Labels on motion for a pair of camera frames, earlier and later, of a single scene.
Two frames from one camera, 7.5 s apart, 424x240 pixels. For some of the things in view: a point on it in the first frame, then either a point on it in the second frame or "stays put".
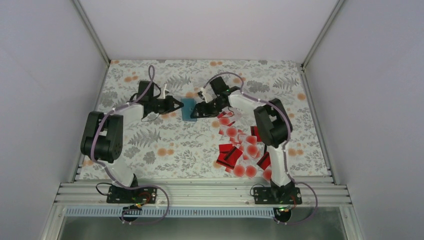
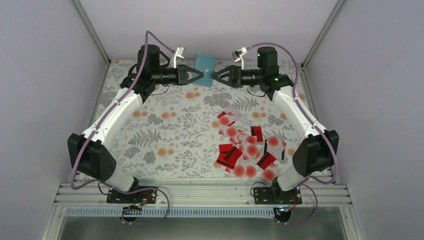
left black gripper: x=170 y=100 to x=182 y=77
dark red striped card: x=254 y=132 stays put
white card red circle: x=250 y=171 stays put
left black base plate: x=144 y=195 stays put
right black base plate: x=276 y=195 stays put
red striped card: x=264 y=161 stays put
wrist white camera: x=208 y=97 to x=237 y=55
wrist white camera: x=164 y=91 to x=179 y=53
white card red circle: x=239 y=171 stays put
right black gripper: x=206 y=111 to x=236 y=80
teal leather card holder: x=189 y=103 to x=205 y=64
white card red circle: x=267 y=174 stays put
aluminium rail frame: x=202 y=194 stays put
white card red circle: x=252 y=151 stays put
